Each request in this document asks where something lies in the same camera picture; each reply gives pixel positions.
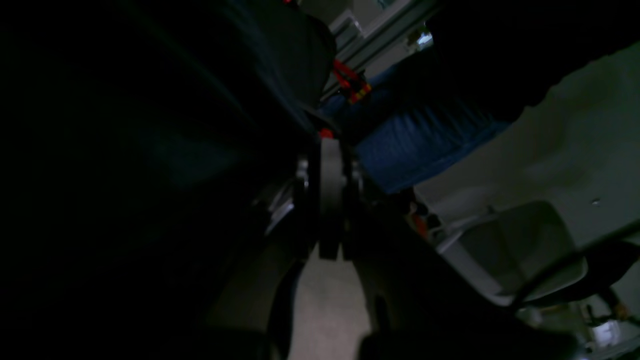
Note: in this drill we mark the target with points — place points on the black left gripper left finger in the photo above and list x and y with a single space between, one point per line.
252 317

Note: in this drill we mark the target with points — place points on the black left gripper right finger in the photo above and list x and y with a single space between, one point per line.
421 308

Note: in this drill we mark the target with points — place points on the dark navy t-shirt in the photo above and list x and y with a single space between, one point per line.
136 138

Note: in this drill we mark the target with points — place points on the grey chair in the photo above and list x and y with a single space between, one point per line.
499 251

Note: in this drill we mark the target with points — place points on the blue fabric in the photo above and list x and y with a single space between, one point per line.
414 124

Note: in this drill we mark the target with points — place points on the blue orange clamp bottom right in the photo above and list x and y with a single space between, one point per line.
353 86

